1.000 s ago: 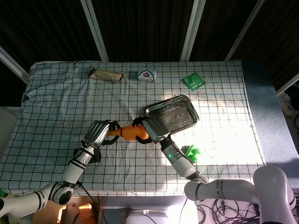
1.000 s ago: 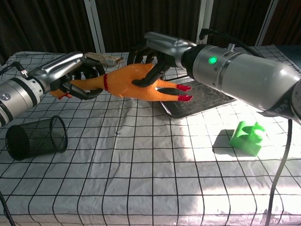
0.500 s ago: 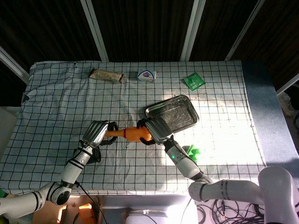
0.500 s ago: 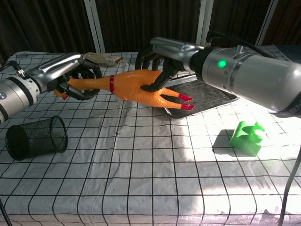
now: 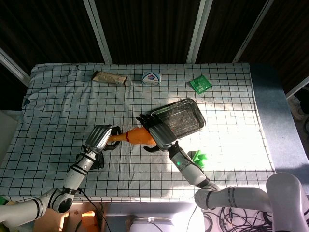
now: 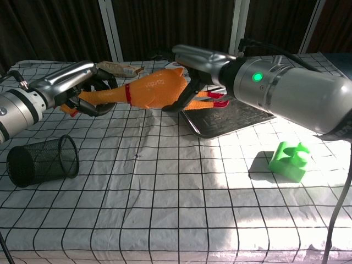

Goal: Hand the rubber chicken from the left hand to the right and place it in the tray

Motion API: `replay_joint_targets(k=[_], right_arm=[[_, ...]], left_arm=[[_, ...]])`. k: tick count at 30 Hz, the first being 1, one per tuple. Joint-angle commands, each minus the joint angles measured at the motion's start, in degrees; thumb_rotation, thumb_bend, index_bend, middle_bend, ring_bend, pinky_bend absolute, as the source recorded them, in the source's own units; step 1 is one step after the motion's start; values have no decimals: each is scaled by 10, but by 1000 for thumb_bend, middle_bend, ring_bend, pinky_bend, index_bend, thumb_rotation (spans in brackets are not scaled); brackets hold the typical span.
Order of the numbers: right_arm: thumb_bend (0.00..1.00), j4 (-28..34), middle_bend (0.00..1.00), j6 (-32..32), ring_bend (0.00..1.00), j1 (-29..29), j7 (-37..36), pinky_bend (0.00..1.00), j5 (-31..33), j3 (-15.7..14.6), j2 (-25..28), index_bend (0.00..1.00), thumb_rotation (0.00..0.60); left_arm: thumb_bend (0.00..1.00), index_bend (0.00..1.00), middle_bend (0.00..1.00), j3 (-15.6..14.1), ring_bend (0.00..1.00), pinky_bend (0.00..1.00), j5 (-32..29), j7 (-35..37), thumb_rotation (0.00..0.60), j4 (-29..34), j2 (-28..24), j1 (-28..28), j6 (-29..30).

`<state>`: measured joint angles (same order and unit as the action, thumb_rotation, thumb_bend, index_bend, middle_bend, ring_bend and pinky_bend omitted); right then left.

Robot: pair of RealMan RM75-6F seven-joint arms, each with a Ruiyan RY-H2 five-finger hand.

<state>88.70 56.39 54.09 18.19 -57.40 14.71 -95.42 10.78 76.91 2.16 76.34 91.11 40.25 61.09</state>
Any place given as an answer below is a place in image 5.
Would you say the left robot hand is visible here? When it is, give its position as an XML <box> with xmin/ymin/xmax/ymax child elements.
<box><xmin>84</xmin><ymin>124</ymin><xmax>123</xmax><ymax>153</ymax></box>

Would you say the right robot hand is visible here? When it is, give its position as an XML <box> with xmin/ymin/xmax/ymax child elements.
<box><xmin>135</xmin><ymin>114</ymin><xmax>179</xmax><ymax>153</ymax></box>

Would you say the yellow rubber chicken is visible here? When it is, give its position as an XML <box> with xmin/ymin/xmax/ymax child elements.
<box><xmin>107</xmin><ymin>127</ymin><xmax>157</xmax><ymax>148</ymax></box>

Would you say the rectangular metal tray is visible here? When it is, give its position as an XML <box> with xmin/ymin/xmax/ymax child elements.
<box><xmin>151</xmin><ymin>98</ymin><xmax>207</xmax><ymax>140</ymax></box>

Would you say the white black checkered tablecloth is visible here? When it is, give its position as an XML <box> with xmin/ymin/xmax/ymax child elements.
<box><xmin>0</xmin><ymin>62</ymin><xmax>283</xmax><ymax>203</ymax></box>

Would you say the green plastic block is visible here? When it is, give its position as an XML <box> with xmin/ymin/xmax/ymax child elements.
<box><xmin>188</xmin><ymin>149</ymin><xmax>209</xmax><ymax>170</ymax></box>

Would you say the white blue soap box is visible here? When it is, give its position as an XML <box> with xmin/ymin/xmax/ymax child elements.
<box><xmin>141</xmin><ymin>71</ymin><xmax>162</xmax><ymax>86</ymax></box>

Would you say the brown snack wrapper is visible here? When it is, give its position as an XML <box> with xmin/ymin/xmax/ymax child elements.
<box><xmin>91</xmin><ymin>70</ymin><xmax>129</xmax><ymax>87</ymax></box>

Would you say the green foil packet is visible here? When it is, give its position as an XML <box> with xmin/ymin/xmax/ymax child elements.
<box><xmin>189</xmin><ymin>74</ymin><xmax>212</xmax><ymax>94</ymax></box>

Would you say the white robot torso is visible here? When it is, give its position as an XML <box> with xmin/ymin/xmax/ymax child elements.
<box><xmin>105</xmin><ymin>200</ymin><xmax>206</xmax><ymax>232</ymax></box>

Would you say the brown cardboard box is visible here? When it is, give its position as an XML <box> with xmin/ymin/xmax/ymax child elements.
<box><xmin>33</xmin><ymin>202</ymin><xmax>107</xmax><ymax>232</ymax></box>

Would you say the grey blue table pad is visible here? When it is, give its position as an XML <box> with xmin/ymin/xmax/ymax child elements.
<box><xmin>248</xmin><ymin>63</ymin><xmax>309</xmax><ymax>181</ymax></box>

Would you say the white sneaker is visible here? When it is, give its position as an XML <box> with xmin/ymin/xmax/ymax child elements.
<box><xmin>288</xmin><ymin>93</ymin><xmax>308</xmax><ymax>121</ymax></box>

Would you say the white window frame post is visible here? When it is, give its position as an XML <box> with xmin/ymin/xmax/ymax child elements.
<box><xmin>232</xmin><ymin>0</ymin><xmax>275</xmax><ymax>63</ymax></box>
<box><xmin>0</xmin><ymin>47</ymin><xmax>31</xmax><ymax>87</ymax></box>
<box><xmin>285</xmin><ymin>75</ymin><xmax>309</xmax><ymax>99</ymax></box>
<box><xmin>83</xmin><ymin>0</ymin><xmax>113</xmax><ymax>64</ymax></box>
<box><xmin>186</xmin><ymin>0</ymin><xmax>213</xmax><ymax>64</ymax></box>

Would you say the black floor cable bundle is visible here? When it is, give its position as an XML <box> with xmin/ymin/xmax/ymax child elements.
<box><xmin>202</xmin><ymin>206</ymin><xmax>276</xmax><ymax>232</ymax></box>

